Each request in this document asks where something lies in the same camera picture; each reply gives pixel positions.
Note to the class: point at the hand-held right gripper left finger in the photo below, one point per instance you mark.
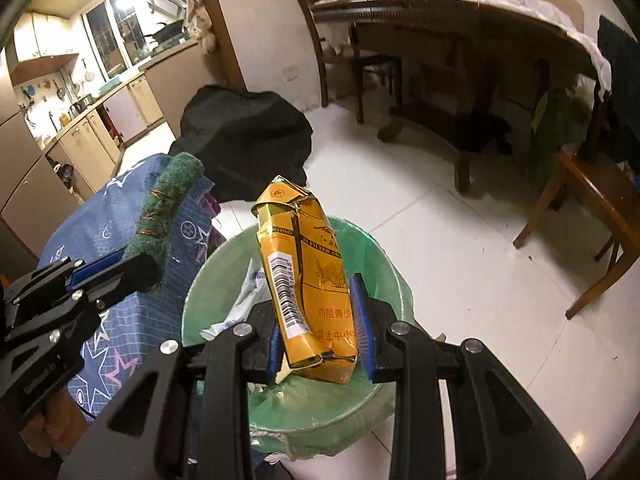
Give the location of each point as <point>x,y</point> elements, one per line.
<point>274,355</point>

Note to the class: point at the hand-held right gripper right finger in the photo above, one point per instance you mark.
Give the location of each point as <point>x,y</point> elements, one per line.
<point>362,325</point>

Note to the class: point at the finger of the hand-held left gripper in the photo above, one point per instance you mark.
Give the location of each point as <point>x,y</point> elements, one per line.
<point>95,269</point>
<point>125,275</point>

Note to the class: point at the yellow cigarette pack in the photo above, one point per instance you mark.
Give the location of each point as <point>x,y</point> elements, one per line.
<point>310,280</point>

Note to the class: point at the green trash bin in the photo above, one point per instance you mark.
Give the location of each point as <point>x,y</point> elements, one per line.
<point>325,405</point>

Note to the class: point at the green scouring pad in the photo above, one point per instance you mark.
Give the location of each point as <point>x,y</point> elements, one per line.
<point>165,205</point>

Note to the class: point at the person's left forearm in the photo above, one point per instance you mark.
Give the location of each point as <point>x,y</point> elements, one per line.
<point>20,455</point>

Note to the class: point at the person's left hand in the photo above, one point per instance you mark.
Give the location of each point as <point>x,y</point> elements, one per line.
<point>57,425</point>

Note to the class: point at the blue checkered tablecloth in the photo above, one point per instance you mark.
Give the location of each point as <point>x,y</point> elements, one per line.
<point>110,230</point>

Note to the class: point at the white printed wrapper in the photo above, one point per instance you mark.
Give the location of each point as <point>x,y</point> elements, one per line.
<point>245,300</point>

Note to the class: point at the beige kitchen base cabinets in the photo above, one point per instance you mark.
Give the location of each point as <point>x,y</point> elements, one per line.
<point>90,150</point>

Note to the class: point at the steel kettle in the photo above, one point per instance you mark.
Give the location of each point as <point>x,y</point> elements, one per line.
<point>76,110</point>

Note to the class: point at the large black bag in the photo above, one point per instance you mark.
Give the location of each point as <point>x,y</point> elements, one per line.
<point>245,135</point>

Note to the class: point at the kitchen window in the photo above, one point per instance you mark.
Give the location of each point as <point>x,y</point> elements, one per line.
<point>117,35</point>

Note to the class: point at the black wok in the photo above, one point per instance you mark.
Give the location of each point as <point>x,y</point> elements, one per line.
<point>167,31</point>

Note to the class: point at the orange wooden chair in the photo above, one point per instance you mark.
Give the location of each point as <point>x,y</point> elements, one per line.
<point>595,195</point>

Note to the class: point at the green sack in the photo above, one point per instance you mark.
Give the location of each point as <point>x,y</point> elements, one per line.
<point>555,135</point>

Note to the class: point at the dark wooden chair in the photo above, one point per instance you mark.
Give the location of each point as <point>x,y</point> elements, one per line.
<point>345,55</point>

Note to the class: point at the dark wooden table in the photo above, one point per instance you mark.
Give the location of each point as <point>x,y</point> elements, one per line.
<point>450,60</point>

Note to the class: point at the hanging cloths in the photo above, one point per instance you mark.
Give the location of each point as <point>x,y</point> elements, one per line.
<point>200,5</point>

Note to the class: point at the dark green garment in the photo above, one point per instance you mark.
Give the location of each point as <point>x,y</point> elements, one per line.
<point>622,90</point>

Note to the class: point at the white wall outlet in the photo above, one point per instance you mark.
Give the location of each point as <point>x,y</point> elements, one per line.
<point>292,73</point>

